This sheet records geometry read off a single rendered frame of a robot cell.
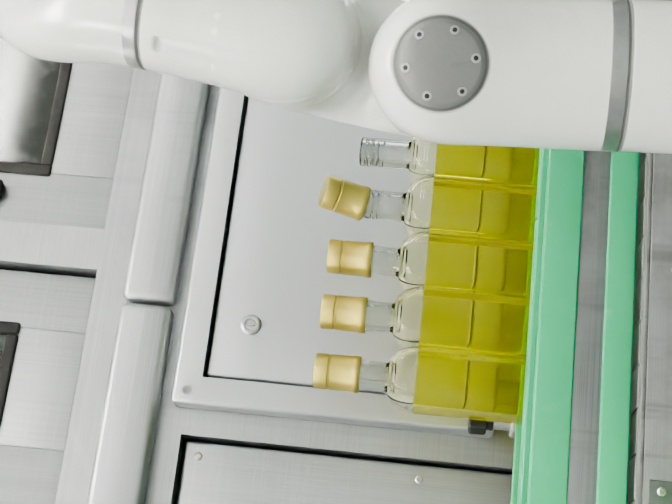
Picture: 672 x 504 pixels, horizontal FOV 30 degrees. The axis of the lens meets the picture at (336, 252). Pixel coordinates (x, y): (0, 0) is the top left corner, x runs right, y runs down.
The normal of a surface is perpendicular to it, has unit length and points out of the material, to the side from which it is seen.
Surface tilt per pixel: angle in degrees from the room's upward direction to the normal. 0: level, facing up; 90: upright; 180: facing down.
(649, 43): 87
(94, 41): 82
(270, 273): 90
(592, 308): 90
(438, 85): 94
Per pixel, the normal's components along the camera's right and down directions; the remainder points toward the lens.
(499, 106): 0.02, 0.54
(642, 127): -0.12, 0.77
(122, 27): -0.20, 0.49
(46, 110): -0.04, -0.33
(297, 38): 0.00, 0.21
